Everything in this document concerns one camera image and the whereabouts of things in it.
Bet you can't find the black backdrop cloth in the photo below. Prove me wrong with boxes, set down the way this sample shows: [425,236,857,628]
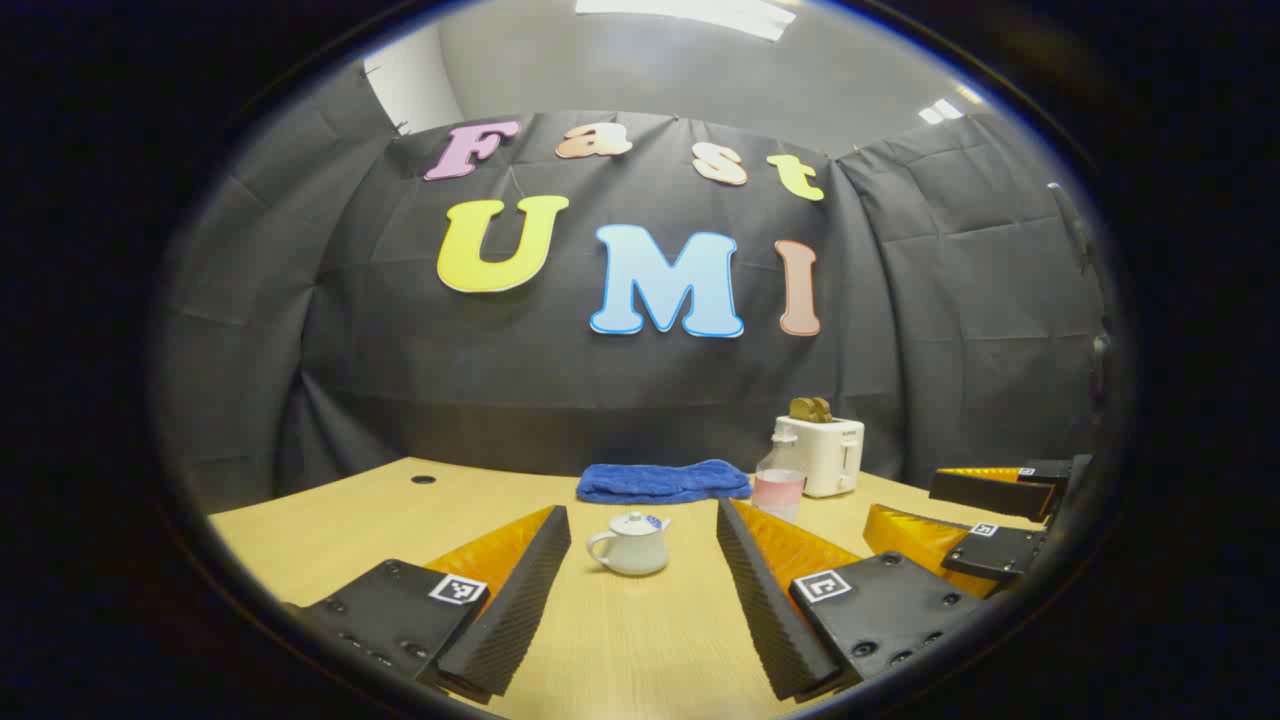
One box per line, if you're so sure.
[158,60,1123,513]

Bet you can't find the clear water bottle pink label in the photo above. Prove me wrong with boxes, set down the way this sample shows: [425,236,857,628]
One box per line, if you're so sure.
[752,428,807,524]

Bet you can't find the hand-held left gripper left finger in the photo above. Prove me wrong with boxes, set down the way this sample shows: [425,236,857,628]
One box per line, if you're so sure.
[285,504,573,704]

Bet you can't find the white toaster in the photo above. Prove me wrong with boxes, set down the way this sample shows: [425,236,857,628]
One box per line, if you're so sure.
[775,415,866,499]

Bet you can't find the blue towel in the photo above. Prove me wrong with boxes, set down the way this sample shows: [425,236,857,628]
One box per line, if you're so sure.
[576,459,753,505]

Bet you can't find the white teacup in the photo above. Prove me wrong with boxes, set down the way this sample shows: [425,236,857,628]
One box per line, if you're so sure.
[586,522,673,578]

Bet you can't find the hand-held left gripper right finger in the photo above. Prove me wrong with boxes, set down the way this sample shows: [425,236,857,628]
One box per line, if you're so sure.
[715,497,989,703]

